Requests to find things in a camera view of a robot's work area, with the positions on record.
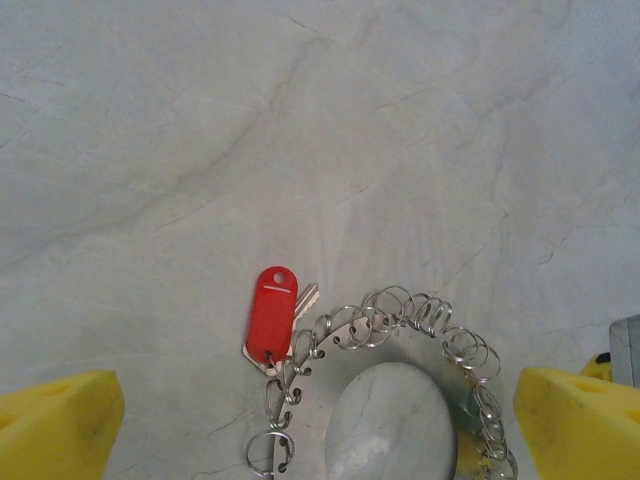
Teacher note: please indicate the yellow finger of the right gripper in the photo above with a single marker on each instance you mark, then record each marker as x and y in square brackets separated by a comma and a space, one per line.
[596, 365]

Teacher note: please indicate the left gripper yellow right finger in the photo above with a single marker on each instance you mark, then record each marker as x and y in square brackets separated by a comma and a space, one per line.
[585, 430]

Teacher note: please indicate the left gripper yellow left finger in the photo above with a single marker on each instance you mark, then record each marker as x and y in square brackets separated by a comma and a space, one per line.
[55, 430]

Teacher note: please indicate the right wrist grey camera box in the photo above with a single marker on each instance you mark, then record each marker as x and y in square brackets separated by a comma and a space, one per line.
[626, 350]

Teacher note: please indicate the silver metal key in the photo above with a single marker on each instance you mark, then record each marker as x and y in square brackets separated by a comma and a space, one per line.
[307, 300]

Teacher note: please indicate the red plastic key tag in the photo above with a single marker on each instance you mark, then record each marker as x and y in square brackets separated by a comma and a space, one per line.
[270, 320]

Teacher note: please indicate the yellow plastic key tag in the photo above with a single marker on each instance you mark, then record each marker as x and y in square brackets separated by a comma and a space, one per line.
[470, 457]

